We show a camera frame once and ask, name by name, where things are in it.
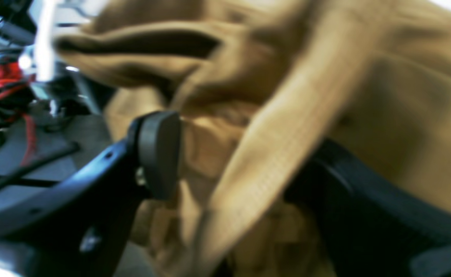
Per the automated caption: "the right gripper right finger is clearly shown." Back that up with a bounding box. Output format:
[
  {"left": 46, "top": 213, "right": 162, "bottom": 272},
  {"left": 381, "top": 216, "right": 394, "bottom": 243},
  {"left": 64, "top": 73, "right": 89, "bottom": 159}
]
[{"left": 285, "top": 140, "right": 451, "bottom": 277}]

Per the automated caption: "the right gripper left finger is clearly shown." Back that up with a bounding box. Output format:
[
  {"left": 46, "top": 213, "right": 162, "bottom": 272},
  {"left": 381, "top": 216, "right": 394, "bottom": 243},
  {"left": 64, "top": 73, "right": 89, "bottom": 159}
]
[{"left": 0, "top": 112, "right": 181, "bottom": 277}]

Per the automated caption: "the tan brown t-shirt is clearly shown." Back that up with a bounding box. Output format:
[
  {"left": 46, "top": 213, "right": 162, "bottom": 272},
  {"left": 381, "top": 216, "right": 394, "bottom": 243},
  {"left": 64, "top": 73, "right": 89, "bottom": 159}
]
[{"left": 54, "top": 0, "right": 451, "bottom": 277}]

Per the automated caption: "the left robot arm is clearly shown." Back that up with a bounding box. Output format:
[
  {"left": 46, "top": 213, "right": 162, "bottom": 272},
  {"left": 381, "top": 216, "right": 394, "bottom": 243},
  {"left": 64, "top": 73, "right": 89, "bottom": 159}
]
[{"left": 0, "top": 0, "right": 113, "bottom": 200}]

